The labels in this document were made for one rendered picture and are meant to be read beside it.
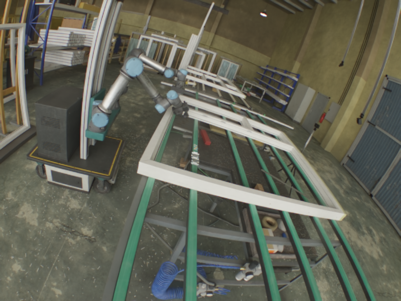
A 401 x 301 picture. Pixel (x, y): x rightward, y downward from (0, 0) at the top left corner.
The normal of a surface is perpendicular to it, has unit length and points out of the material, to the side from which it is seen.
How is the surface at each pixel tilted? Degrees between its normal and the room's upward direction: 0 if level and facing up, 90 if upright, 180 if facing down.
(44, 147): 90
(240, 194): 90
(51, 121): 90
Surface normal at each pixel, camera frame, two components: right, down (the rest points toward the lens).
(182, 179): 0.00, 0.49
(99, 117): 0.37, 0.66
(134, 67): 0.54, 0.46
